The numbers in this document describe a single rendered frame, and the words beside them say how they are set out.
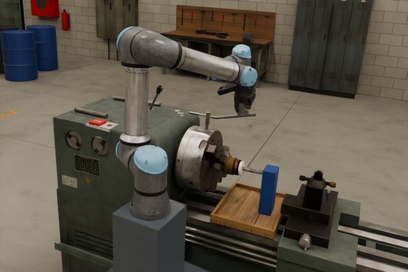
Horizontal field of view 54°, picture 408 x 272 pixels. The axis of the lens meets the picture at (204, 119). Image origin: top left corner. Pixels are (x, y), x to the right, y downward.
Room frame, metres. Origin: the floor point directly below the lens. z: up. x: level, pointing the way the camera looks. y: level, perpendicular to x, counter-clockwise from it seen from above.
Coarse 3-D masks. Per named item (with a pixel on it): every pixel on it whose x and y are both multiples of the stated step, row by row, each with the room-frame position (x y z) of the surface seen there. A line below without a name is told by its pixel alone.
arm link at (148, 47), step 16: (144, 32) 1.32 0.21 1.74; (144, 48) 1.28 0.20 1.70; (160, 48) 1.28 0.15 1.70; (176, 48) 1.30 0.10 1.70; (144, 64) 1.31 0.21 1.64; (160, 64) 1.29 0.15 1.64; (176, 64) 1.30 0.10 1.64; (192, 64) 1.34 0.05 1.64; (208, 64) 1.38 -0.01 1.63; (224, 64) 1.42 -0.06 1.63; (240, 64) 1.49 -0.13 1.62; (240, 80) 1.46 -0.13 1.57
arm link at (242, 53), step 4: (240, 44) 1.68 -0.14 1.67; (236, 48) 1.65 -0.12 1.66; (240, 48) 1.65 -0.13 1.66; (244, 48) 1.64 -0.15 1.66; (248, 48) 1.64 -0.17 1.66; (232, 52) 1.65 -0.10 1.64; (236, 52) 1.62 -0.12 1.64; (240, 52) 1.62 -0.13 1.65; (244, 52) 1.62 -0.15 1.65; (248, 52) 1.63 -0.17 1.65; (236, 56) 1.63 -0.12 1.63; (240, 56) 1.62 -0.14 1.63; (244, 56) 1.62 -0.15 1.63; (248, 56) 1.64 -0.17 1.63; (240, 60) 1.62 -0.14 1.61; (244, 60) 1.63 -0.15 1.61; (248, 60) 1.64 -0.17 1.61; (244, 64) 1.63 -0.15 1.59; (248, 64) 1.65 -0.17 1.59
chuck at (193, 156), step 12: (204, 132) 1.76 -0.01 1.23; (216, 132) 1.81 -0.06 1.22; (192, 144) 1.70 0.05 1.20; (216, 144) 1.82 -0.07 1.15; (192, 156) 1.67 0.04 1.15; (204, 156) 1.67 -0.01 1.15; (192, 168) 1.65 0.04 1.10; (204, 168) 1.68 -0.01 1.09; (216, 168) 1.85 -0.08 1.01; (192, 180) 1.65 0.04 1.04; (204, 180) 1.70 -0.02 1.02; (204, 192) 1.70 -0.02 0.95
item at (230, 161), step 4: (228, 156) 1.75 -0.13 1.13; (228, 160) 1.72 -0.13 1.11; (232, 160) 1.72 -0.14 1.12; (236, 160) 1.72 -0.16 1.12; (240, 160) 1.73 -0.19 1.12; (228, 164) 1.71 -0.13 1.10; (232, 164) 1.71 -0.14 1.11; (236, 164) 1.71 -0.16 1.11; (220, 168) 1.73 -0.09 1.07; (224, 168) 1.72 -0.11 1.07; (228, 168) 1.70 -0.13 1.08; (232, 168) 1.70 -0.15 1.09; (236, 168) 1.70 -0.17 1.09; (228, 172) 1.71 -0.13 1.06; (232, 172) 1.71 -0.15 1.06; (236, 172) 1.70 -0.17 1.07
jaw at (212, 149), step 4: (200, 144) 1.70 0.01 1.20; (204, 144) 1.70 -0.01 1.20; (208, 144) 1.71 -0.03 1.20; (200, 148) 1.69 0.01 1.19; (204, 148) 1.68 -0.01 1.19; (208, 148) 1.69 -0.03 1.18; (212, 148) 1.69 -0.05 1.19; (216, 148) 1.70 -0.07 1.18; (208, 152) 1.69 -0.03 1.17; (212, 152) 1.67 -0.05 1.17; (216, 152) 1.71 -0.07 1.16; (220, 152) 1.71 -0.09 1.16; (208, 156) 1.71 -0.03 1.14; (212, 156) 1.70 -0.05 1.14; (216, 156) 1.70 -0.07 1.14; (220, 156) 1.72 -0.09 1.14; (224, 156) 1.73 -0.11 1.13; (212, 160) 1.73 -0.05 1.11; (216, 160) 1.71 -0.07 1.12; (220, 160) 1.71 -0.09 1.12; (224, 160) 1.71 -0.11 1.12; (220, 164) 1.73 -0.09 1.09; (224, 164) 1.71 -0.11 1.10
